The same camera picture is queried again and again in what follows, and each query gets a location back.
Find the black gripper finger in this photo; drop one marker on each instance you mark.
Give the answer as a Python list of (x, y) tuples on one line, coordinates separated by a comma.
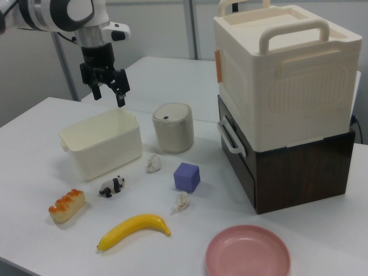
[(121, 86), (96, 87)]

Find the dark wood drawer box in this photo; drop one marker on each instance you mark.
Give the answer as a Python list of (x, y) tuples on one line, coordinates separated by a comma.
[(302, 178)]

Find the pink plate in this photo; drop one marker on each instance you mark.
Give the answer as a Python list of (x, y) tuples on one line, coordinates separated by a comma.
[(247, 253)]

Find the black stand pole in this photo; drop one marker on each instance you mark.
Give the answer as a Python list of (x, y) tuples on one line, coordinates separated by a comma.
[(235, 5)]

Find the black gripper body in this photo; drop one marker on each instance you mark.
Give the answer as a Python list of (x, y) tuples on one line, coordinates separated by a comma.
[(97, 57)]

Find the purple cube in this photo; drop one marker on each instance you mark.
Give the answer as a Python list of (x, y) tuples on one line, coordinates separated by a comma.
[(186, 178)]

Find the panda toy figure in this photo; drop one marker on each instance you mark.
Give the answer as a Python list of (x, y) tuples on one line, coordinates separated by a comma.
[(112, 187)]

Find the crumpled white paper ball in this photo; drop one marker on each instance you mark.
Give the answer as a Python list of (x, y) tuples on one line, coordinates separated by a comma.
[(181, 201), (153, 164)]

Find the small cream lidded bin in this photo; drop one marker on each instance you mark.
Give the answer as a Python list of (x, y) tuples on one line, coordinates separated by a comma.
[(172, 132)]

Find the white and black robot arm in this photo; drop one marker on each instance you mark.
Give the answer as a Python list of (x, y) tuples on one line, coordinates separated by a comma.
[(43, 14)]

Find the toy bread loaf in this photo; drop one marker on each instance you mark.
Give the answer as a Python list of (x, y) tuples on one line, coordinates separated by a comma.
[(67, 207)]

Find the open cream plastic box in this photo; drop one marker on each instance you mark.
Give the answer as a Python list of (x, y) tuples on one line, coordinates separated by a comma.
[(109, 156)]

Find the yellow toy banana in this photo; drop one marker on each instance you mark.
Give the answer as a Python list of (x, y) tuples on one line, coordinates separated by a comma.
[(132, 228)]

